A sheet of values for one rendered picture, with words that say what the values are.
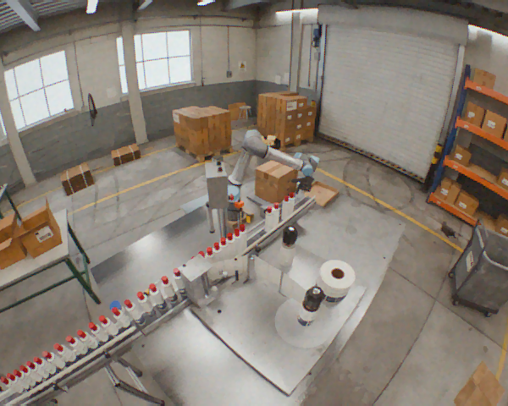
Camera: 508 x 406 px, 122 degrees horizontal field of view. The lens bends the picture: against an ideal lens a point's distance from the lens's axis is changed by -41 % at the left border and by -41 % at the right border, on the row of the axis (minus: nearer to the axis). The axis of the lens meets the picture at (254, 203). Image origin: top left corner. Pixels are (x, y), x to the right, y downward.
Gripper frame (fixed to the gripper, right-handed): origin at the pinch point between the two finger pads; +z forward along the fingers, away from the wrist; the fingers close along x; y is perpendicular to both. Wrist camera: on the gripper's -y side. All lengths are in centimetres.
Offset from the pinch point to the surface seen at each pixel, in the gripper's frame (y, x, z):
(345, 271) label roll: 63, -38, 19
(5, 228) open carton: -159, -192, 109
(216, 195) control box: -2, -83, 4
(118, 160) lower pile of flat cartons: -423, 25, 86
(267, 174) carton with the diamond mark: -26.8, -8.4, -8.8
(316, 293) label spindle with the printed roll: 61, -75, 22
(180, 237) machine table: -45, -60, 54
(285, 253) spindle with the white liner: 30, -48, 24
